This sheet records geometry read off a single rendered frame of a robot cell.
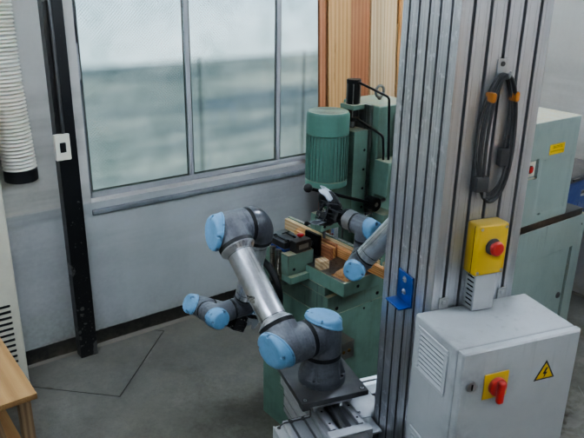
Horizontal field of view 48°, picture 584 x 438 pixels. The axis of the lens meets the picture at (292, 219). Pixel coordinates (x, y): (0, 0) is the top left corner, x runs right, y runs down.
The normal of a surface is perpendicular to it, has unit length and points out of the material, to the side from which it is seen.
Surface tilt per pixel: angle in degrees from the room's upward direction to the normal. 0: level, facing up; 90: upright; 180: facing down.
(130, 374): 1
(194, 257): 90
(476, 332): 0
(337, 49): 87
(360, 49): 87
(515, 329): 0
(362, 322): 90
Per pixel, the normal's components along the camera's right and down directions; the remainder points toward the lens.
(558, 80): -0.81, 0.19
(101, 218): 0.58, 0.29
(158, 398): 0.01, -0.94
